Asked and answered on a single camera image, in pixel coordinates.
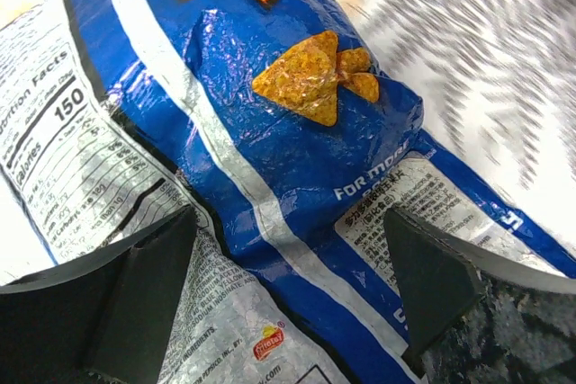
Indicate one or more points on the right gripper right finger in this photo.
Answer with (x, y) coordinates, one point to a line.
(478, 317)

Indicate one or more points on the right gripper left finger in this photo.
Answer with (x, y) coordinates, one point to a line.
(105, 317)

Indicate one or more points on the blue Doritos chip bag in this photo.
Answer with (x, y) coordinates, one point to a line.
(232, 327)

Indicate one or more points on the floral table mat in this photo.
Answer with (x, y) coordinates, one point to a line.
(488, 154)

